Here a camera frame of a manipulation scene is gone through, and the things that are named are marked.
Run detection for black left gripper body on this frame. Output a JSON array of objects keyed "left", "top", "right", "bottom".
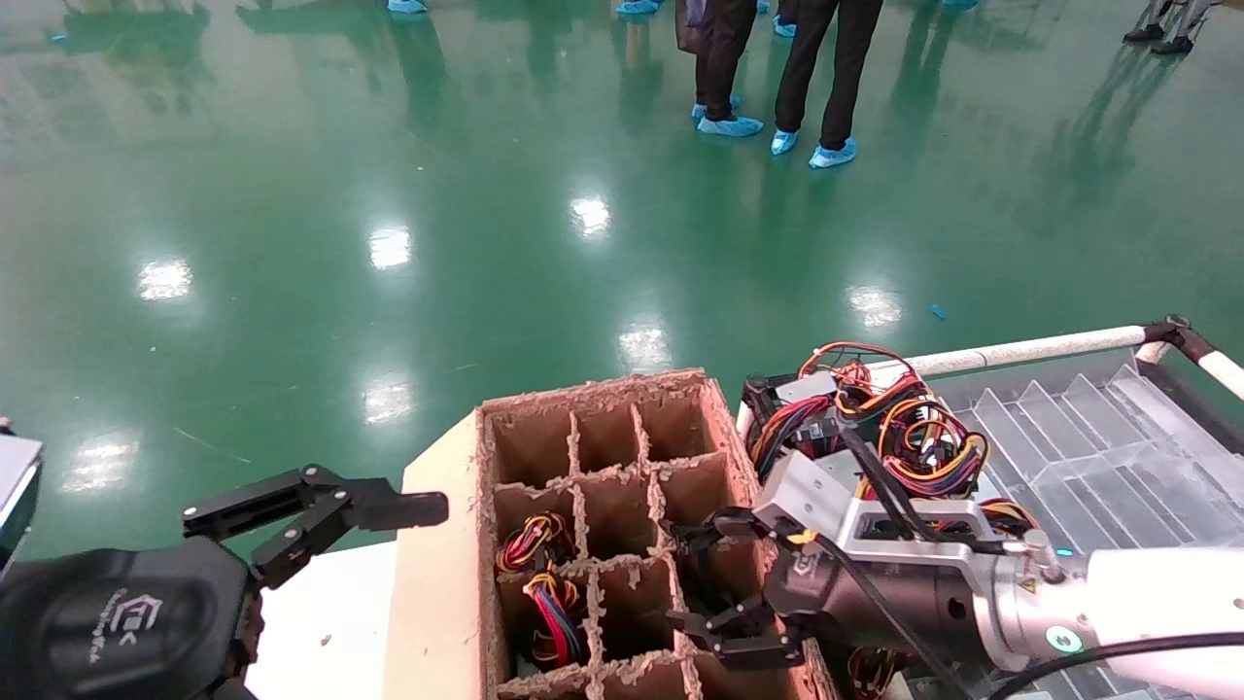
[{"left": 0, "top": 540, "right": 263, "bottom": 700}]

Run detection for humanoid robot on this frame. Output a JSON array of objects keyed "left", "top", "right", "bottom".
[{"left": 1123, "top": 0, "right": 1221, "bottom": 56}]

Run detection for black handbag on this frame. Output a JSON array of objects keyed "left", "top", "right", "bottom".
[{"left": 675, "top": 0, "right": 710, "bottom": 54}]

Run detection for power supplies with coloured wires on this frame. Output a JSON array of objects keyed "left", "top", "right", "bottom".
[{"left": 751, "top": 450, "right": 1036, "bottom": 575}]

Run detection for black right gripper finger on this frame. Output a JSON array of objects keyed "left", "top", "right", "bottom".
[
  {"left": 666, "top": 507, "right": 784, "bottom": 560},
  {"left": 667, "top": 596, "right": 810, "bottom": 674}
]

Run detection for clear plastic divided tray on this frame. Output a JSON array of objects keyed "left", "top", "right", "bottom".
[{"left": 928, "top": 362, "right": 1244, "bottom": 700}]

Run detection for grey left wrist camera housing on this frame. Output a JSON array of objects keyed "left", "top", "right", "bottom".
[{"left": 0, "top": 418, "right": 46, "bottom": 570}]

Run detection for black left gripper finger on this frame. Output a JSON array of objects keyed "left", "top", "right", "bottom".
[{"left": 180, "top": 465, "right": 450, "bottom": 590}]

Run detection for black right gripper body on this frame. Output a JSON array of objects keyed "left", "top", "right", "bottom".
[{"left": 766, "top": 552, "right": 994, "bottom": 674}]

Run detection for person in black trousers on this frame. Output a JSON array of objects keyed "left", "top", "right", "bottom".
[
  {"left": 675, "top": 0, "right": 766, "bottom": 137},
  {"left": 771, "top": 0, "right": 885, "bottom": 169}
]

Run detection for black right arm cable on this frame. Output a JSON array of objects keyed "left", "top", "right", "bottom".
[{"left": 814, "top": 426, "right": 1244, "bottom": 700}]

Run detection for brown cardboard divider box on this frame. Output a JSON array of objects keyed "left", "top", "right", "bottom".
[{"left": 382, "top": 367, "right": 842, "bottom": 700}]

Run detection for white padded pipe frame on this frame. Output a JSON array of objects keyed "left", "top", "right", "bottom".
[{"left": 736, "top": 314, "right": 1244, "bottom": 438}]

